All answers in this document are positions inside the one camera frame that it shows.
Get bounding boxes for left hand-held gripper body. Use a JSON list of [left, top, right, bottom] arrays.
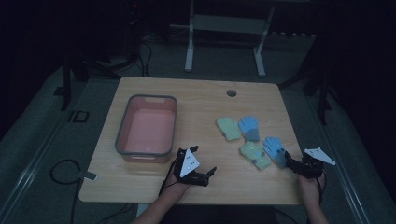
[[172, 147, 209, 188]]

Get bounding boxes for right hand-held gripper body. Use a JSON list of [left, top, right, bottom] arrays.
[[294, 147, 337, 180]]

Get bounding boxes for green glove with blue print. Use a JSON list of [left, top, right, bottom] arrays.
[[238, 141, 272, 172]]

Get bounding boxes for plain green mitten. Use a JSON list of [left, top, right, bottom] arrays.
[[216, 117, 243, 142]]

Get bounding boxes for pink plastic storage bin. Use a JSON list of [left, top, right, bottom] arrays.
[[114, 94, 178, 164]]

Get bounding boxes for person's right hand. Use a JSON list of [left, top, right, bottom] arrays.
[[297, 172, 327, 203]]

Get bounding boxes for person's left hand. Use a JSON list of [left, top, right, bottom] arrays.
[[159, 178, 191, 202]]

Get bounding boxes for white table leg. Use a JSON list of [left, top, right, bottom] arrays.
[[135, 203, 151, 218]]

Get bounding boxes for black metal stand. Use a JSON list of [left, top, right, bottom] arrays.
[[278, 60, 334, 126], [54, 55, 92, 112]]

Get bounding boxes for grey clip on table edge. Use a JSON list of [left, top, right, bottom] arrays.
[[77, 170, 98, 182]]

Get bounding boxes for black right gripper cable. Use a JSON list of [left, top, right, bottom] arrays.
[[315, 174, 328, 206]]

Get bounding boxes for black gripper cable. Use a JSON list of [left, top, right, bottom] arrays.
[[158, 161, 177, 198], [315, 174, 328, 206]]

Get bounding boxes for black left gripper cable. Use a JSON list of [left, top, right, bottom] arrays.
[[158, 161, 177, 198]]

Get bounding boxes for black floor cables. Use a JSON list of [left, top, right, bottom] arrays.
[[92, 38, 154, 78]]

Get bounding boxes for white metal stand frame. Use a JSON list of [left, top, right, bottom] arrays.
[[169, 0, 276, 78]]

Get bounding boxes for black looped floor cable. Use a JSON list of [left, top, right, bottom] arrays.
[[49, 159, 82, 224]]

